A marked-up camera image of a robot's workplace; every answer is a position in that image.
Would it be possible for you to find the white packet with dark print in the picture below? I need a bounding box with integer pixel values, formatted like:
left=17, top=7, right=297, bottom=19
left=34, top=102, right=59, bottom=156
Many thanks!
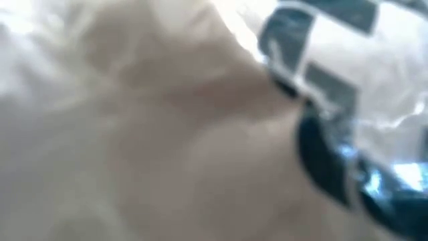
left=0, top=0, right=428, bottom=241

